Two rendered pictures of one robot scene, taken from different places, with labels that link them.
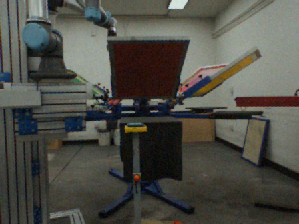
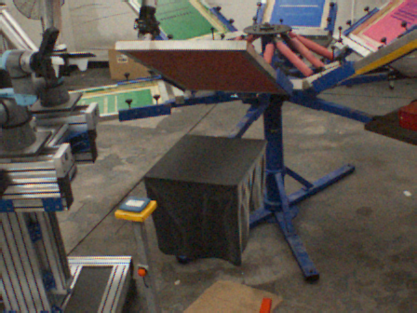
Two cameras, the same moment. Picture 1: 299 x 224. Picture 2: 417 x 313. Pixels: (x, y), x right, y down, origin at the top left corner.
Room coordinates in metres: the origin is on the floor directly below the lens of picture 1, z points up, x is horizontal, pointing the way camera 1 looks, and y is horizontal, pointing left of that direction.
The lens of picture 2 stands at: (-0.05, -1.16, 2.09)
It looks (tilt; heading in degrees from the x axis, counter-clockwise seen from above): 25 degrees down; 28
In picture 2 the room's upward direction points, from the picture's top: 6 degrees counter-clockwise
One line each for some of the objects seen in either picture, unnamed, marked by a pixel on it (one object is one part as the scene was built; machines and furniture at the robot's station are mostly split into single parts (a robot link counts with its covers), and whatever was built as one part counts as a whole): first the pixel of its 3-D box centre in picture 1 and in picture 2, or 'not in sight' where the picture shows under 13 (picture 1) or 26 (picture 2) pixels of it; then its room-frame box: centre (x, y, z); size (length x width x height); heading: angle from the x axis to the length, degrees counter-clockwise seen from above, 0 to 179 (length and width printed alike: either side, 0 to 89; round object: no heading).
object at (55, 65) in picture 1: (52, 65); (16, 131); (1.46, 0.50, 1.31); 0.15 x 0.15 x 0.10
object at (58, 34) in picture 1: (51, 43); (8, 104); (1.46, 0.50, 1.42); 0.13 x 0.12 x 0.14; 176
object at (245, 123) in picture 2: not in sight; (241, 129); (2.62, 0.02, 0.89); 1.24 x 0.06 x 0.06; 4
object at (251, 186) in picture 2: not in sight; (252, 200); (2.14, -0.22, 0.74); 0.46 x 0.04 x 0.42; 4
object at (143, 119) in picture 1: (148, 119); (208, 157); (2.12, -0.01, 0.95); 0.48 x 0.44 x 0.01; 4
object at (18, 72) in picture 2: not in sight; (18, 61); (1.31, 0.25, 1.65); 0.11 x 0.08 x 0.09; 86
